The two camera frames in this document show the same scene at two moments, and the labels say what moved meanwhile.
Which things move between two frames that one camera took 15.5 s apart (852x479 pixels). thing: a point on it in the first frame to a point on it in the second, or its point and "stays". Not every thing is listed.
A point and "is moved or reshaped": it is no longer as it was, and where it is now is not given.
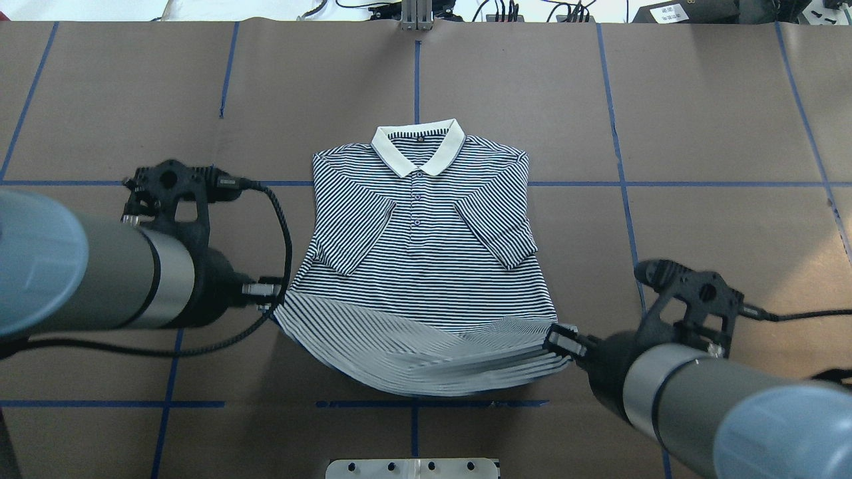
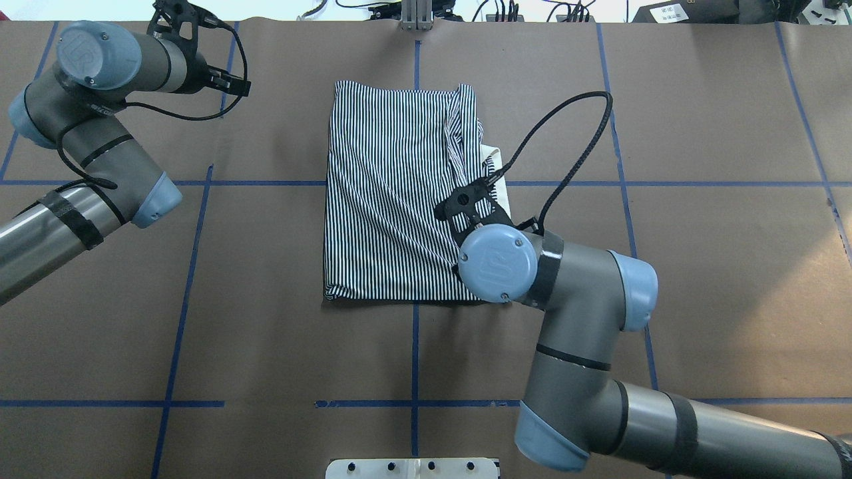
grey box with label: x=689 y=11 stays
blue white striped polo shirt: x=408 y=287 is moved or reshaped
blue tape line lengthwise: x=625 y=203 stays
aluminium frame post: x=417 y=14 stays
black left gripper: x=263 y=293 to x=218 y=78
